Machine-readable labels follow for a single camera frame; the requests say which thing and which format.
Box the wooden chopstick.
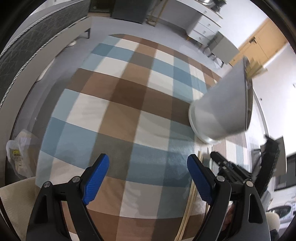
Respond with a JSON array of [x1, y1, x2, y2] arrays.
[[179, 185, 200, 241], [174, 178, 202, 241]]

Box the cream round stool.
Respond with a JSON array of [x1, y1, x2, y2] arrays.
[[1, 177, 39, 240]]

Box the plastic bag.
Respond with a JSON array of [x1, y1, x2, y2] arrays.
[[6, 129, 41, 179]]

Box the grey utensil holder cup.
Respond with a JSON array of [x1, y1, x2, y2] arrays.
[[188, 57, 253, 144]]

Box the wooden door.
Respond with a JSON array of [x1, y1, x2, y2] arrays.
[[229, 18, 287, 67]]

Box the grey nightstand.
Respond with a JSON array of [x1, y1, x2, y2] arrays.
[[206, 31, 239, 67]]

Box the plaid checkered tablecloth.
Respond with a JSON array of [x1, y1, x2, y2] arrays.
[[36, 34, 220, 240]]

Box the white dressing table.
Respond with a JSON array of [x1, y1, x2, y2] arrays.
[[155, 1, 222, 45]]

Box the dark grey mattress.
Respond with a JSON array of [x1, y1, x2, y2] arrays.
[[1, 1, 90, 98]]

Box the dark grey refrigerator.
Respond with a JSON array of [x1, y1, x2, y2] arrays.
[[111, 0, 152, 24]]

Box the grey bed frame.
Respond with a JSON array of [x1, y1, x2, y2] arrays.
[[1, 16, 92, 186]]

